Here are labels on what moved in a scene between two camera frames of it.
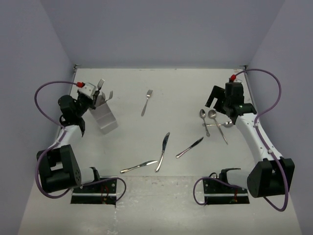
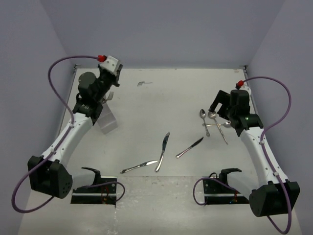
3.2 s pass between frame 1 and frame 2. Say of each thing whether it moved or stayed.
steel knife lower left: stayed
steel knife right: stayed
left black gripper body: moved
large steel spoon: stayed
